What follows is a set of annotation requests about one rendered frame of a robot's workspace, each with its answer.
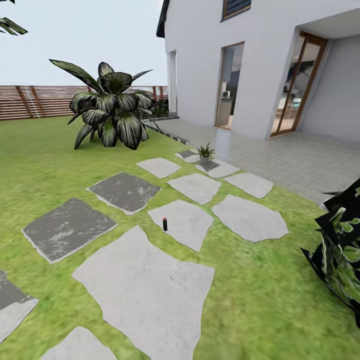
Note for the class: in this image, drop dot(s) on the tree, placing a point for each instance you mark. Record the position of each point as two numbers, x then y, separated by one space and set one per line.
7 24

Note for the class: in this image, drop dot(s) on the door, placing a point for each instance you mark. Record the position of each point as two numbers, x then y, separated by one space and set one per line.
306 57

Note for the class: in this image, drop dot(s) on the fixed window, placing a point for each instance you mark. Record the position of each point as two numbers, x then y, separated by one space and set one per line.
228 85

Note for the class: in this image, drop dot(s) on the pot plant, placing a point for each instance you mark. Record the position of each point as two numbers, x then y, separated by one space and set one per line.
205 154

